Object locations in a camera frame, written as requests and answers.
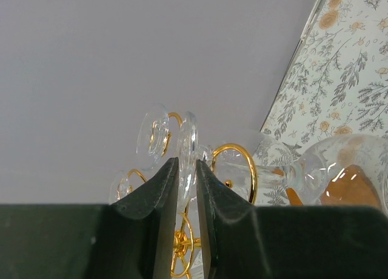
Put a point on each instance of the clear wine glass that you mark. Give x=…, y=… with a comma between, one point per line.
x=154, y=136
x=349, y=169
x=120, y=187

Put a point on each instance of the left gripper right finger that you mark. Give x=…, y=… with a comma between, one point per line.
x=240, y=240

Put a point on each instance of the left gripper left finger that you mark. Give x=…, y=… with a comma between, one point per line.
x=131, y=238

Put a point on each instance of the gold wire wine glass rack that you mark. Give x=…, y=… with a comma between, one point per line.
x=322, y=216

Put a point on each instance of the floral patterned table mat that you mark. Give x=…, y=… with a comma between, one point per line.
x=336, y=83

